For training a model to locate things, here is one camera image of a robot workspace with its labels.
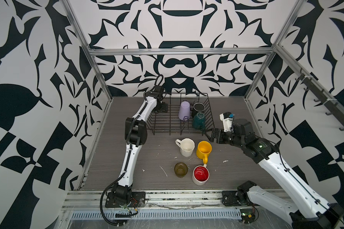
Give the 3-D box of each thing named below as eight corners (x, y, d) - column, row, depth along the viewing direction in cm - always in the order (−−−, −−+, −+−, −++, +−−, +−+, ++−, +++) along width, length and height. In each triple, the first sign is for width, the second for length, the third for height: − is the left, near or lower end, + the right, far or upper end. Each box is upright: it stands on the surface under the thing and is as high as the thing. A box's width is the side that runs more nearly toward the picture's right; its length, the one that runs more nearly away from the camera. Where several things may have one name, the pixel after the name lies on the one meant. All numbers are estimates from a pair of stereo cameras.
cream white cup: (177, 157, 90) (178, 150, 82) (176, 146, 94) (176, 138, 87) (194, 156, 90) (196, 149, 82) (191, 145, 95) (193, 137, 87)
